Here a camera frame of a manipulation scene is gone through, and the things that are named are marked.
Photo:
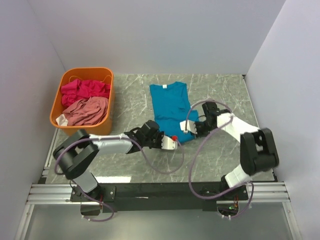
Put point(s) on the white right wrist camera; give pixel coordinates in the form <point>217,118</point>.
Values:
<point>188,126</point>

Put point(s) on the black base crossbeam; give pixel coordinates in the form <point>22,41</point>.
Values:
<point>160,196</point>

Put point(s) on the blue t shirt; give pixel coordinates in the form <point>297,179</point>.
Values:
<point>170,107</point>

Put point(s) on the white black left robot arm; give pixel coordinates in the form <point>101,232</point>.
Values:
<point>74,155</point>

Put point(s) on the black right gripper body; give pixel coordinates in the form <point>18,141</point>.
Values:
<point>203,128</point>

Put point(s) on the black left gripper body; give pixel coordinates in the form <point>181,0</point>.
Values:
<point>155,142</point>

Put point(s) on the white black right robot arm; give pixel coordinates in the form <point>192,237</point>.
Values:
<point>258,153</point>

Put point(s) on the dusty pink t shirt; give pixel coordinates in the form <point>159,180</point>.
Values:
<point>86,112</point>

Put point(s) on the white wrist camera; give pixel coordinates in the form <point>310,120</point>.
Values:
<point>188,126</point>
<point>168,143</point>

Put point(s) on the white cloth in basket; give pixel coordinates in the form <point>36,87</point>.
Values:
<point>62,120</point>

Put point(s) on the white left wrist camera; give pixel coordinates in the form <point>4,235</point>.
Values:
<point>168,143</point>

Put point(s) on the magenta t shirt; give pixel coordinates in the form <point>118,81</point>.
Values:
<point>83,89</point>

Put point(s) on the aluminium frame rail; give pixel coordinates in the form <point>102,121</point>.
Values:
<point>50,215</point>

